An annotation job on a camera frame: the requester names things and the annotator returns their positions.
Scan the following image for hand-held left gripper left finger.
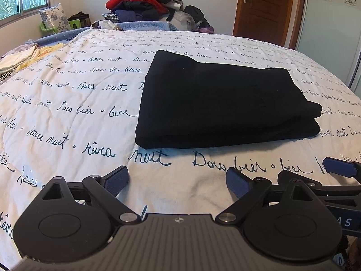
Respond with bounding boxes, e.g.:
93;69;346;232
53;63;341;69
42;166;141;225

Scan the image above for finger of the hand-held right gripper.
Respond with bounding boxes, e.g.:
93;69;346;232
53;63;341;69
278;170;361;197
323;157;361;185

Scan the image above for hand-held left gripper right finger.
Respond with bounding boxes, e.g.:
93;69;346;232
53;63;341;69
226;167;320;224

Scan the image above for black pants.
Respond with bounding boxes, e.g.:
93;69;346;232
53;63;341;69
135;50;323;150

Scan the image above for white script-printed blanket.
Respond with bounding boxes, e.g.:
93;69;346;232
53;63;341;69
0;30;361;269

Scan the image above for frosted sliding wardrobe door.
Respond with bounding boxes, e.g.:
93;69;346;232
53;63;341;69
295;0;361;89

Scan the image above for yellow folded cloth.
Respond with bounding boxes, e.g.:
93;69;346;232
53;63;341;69
16;43;64;72

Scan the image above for light blue blanket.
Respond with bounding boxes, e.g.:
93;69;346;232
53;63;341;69
26;20;180;46

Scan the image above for white folded cloth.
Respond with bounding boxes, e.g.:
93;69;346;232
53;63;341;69
0;44;40;74

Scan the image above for green plastic object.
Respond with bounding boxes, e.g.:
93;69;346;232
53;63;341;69
40;19;81;32

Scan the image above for dark brown cloth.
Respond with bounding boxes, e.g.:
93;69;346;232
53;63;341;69
68;11;91;26

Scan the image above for brown wooden door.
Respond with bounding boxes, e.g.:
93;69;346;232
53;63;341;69
233;0;307;49

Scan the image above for clear plastic bag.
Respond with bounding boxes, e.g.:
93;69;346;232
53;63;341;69
169;11;197;31

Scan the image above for black bag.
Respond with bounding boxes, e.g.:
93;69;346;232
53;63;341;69
183;5;211;29

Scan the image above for floral pillow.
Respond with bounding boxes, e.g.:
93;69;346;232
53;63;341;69
39;3;70;33

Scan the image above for pile of clothes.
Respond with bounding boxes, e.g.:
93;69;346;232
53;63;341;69
105;0;184;23

